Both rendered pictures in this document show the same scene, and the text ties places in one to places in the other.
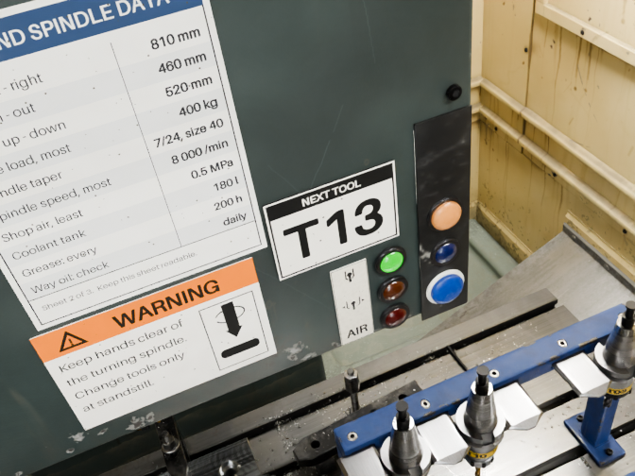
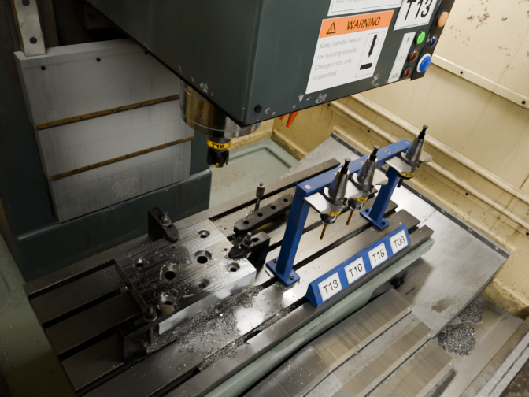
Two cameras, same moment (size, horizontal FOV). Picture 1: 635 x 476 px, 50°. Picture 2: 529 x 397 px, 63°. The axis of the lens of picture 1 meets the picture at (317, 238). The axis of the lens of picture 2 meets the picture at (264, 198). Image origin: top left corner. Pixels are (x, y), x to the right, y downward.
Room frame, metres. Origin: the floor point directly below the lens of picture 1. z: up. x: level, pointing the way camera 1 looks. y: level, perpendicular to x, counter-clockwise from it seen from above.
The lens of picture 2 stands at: (-0.17, 0.52, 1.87)
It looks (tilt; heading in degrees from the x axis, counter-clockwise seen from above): 40 degrees down; 329
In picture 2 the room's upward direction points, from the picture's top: 11 degrees clockwise
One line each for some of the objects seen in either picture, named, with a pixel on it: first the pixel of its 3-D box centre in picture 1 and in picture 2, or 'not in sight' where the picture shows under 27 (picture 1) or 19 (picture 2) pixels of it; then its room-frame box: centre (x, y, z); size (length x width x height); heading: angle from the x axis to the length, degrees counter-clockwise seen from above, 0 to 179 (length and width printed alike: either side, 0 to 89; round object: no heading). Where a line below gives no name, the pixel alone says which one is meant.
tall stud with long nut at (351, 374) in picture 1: (353, 392); (258, 198); (0.77, -0.02, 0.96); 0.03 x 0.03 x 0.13
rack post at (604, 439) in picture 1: (606, 387); (388, 187); (0.63, -0.42, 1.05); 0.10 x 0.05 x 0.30; 16
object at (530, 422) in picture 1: (515, 407); (375, 176); (0.52, -0.22, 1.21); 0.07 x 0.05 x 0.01; 16
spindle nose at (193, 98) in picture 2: not in sight; (223, 88); (0.52, 0.24, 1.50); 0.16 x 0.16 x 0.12
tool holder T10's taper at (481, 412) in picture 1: (481, 403); (368, 168); (0.50, -0.17, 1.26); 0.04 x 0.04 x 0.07
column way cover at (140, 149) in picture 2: not in sight; (124, 130); (0.95, 0.37, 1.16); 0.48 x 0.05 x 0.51; 106
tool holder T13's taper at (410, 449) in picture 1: (404, 437); (340, 182); (0.47, -0.06, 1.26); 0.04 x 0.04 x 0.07
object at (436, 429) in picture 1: (443, 441); (349, 189); (0.49, -0.12, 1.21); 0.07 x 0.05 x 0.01; 16
